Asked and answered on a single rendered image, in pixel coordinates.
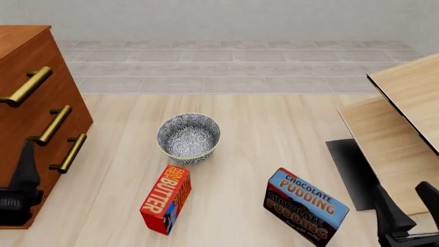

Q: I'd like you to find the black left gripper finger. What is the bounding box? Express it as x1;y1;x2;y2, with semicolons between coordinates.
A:
8;139;42;191

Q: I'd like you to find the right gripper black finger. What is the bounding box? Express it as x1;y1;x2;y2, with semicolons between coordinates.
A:
373;184;418;234
414;180;439;222

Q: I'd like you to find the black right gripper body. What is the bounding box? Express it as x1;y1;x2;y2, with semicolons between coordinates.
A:
377;226;439;247

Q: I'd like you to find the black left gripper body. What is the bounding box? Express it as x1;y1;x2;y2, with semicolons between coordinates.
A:
0;187;45;226

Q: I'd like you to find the small wooden cabinet drawer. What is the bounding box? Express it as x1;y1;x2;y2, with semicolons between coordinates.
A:
26;104;94;228

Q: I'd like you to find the medium wooden cabinet drawer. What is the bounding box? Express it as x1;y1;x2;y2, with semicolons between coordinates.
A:
0;75;87;196

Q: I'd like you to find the large wooden cabinet drawer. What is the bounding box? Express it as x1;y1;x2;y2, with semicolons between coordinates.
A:
0;27;75;146

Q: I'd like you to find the wooden cabinet with drawers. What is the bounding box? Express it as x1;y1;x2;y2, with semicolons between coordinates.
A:
0;25;94;231

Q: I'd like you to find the pale wooden two-tier rack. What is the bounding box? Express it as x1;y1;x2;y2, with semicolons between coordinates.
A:
336;51;439;216

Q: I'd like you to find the blue chocolate pudding box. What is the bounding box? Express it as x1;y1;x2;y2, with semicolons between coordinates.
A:
263;167;351;247

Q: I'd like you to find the red butter box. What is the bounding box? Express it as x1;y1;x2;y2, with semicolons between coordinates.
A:
139;164;193;236

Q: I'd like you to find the blue-white patterned bowl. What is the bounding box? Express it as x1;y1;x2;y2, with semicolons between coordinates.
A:
156;113;222;166

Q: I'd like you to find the short brass drawer handle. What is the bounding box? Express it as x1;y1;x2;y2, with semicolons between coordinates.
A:
48;132;88;175

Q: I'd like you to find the medium brass drawer handle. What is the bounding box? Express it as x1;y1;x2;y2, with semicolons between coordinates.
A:
26;104;73;148

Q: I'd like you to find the long brass drawer handle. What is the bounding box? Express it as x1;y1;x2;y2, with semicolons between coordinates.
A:
0;66;54;109

